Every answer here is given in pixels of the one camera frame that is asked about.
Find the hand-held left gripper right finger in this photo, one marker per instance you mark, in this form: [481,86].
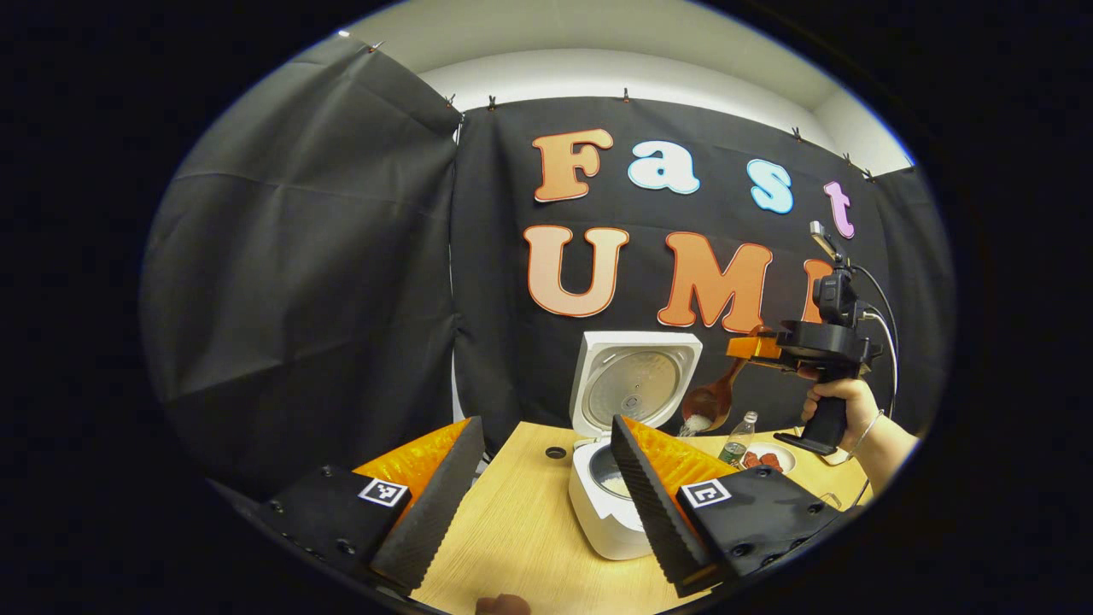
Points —
[645,504]

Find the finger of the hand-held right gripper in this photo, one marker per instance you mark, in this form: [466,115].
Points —
[756,348]

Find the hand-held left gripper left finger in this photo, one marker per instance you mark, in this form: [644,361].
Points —
[444,504]

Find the white rice cooker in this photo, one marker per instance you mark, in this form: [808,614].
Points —
[598,521]

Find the brown wooden spoon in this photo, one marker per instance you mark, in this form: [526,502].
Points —
[717,397]

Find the clear plastic water bottle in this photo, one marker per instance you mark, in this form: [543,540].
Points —
[736,440]

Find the black table grommet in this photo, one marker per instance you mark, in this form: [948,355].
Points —
[556,452]

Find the red meat piece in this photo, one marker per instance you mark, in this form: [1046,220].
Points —
[751,461]
[771,461]

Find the white plate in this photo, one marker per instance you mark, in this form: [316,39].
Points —
[786,461]

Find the black backdrop cloth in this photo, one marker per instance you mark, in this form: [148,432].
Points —
[324,299]

